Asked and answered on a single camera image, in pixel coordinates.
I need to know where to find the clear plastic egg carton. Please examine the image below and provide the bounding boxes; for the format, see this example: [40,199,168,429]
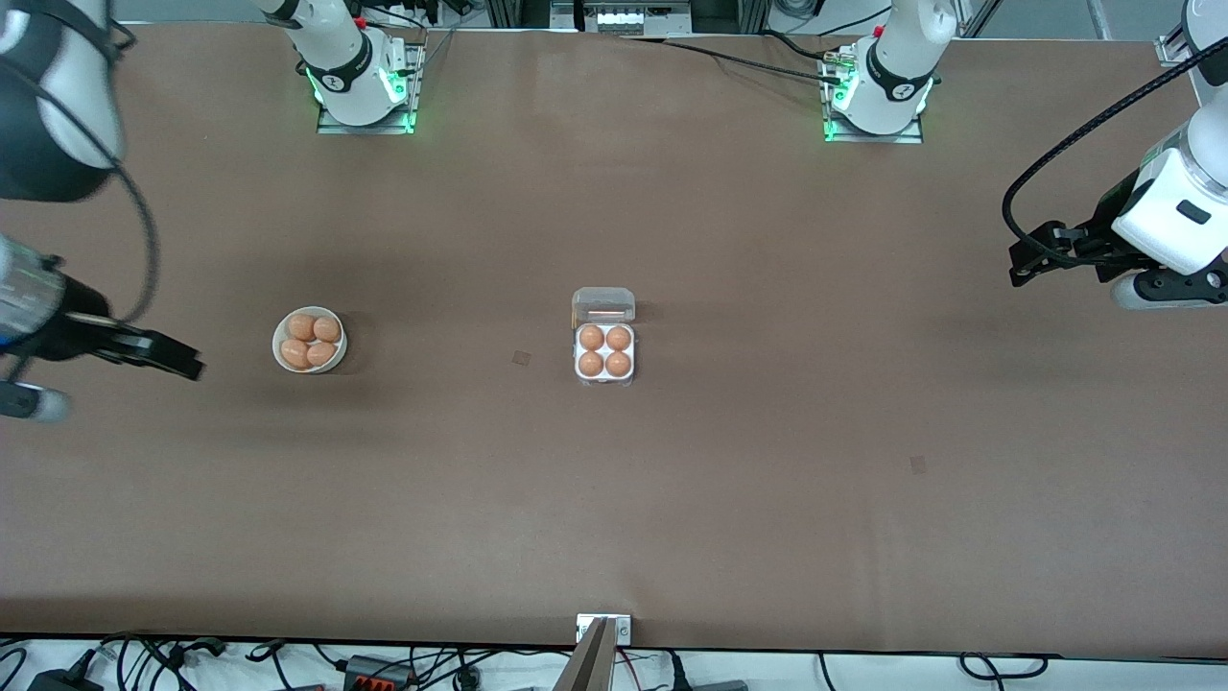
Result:
[572,287,637,388]

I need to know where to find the white round bowl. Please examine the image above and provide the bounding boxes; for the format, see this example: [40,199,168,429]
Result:
[272,306,347,374]

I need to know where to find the black power adapter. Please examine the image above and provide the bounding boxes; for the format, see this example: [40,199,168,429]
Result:
[27,667,105,691]

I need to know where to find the black connector block orange levers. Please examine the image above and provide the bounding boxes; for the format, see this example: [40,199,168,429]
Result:
[342,655,420,691]

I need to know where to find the white electrical module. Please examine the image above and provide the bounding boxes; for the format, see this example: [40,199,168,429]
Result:
[583,0,694,37]

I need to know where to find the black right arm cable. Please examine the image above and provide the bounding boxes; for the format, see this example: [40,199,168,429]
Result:
[0,0,160,385]

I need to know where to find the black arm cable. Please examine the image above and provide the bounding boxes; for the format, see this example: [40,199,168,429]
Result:
[0,0,160,385]
[1002,46,1228,272]

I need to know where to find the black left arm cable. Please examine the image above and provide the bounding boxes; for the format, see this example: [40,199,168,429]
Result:
[1002,46,1228,272]

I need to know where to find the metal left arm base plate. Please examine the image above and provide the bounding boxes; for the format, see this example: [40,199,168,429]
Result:
[822,48,925,145]

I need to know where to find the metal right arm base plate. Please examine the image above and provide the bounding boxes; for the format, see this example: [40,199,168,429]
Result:
[317,40,420,136]

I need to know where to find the black cable bundle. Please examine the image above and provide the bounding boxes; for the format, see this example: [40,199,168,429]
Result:
[96,631,231,675]

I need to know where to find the short black table cable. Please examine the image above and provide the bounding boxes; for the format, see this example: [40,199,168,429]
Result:
[761,31,831,62]

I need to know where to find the long black table cable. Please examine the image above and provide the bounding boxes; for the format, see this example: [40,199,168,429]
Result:
[622,36,845,85]

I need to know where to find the black looped cable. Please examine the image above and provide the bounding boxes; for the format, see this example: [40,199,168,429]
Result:
[959,653,1049,679]

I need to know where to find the grey camera support bar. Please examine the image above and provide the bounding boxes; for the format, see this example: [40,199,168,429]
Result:
[552,617,616,691]

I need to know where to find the metal mounting bracket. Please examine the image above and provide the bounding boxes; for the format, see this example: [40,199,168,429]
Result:
[576,613,633,645]

